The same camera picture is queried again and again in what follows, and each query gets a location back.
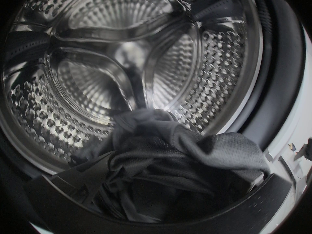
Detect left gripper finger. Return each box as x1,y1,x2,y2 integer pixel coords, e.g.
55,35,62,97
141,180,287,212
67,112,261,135
50,151,116,206

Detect dark grey garment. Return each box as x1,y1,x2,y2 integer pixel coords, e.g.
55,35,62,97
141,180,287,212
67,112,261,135
70,108,271,226

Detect grey washing machine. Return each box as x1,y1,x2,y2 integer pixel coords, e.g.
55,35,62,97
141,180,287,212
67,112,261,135
0,0,312,234

